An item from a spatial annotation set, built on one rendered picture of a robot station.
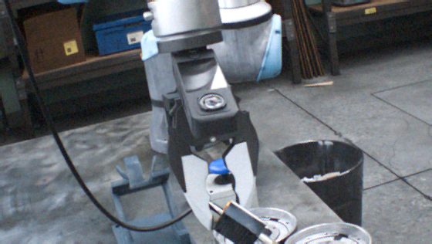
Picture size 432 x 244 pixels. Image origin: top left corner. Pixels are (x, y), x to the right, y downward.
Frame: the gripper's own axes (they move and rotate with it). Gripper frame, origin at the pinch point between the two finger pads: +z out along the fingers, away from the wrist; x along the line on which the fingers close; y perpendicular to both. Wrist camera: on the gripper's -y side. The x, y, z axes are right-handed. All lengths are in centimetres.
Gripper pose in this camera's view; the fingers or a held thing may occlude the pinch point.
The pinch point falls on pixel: (225, 216)
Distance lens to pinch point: 70.6
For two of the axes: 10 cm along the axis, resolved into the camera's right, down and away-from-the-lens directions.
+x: -9.6, 2.1, -1.6
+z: 1.8, 9.7, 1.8
